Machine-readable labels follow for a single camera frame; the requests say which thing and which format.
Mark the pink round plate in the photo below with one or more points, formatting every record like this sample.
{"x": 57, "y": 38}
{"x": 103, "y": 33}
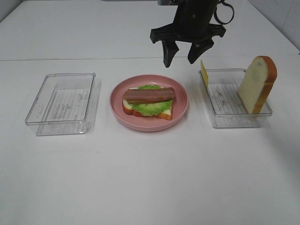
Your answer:
{"x": 149, "y": 124}

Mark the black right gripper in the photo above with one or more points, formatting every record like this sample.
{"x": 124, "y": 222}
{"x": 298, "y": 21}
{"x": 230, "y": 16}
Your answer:
{"x": 191, "y": 24}

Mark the right clear plastic tray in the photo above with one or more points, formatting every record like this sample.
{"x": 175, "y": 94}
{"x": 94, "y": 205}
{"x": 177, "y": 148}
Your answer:
{"x": 225, "y": 107}

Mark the green lettuce leaf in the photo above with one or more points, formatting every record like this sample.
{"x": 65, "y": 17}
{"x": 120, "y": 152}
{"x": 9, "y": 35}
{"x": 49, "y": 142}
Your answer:
{"x": 150, "y": 109}

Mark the yellow cheese slice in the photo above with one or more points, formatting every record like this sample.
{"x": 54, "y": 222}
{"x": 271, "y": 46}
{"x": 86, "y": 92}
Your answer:
{"x": 205, "y": 75}

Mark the bread slice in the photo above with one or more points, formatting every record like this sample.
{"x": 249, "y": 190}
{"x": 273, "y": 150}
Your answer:
{"x": 166, "y": 113}
{"x": 257, "y": 83}

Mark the clear plastic tray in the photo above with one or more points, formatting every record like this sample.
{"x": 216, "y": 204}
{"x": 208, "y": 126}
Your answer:
{"x": 66, "y": 104}
{"x": 225, "y": 107}

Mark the bacon strip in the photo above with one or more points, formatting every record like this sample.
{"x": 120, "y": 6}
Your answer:
{"x": 150, "y": 94}
{"x": 144, "y": 101}

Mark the left clear plastic tray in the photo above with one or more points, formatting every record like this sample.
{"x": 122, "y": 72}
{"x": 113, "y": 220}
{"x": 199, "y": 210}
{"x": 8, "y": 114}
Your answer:
{"x": 66, "y": 104}

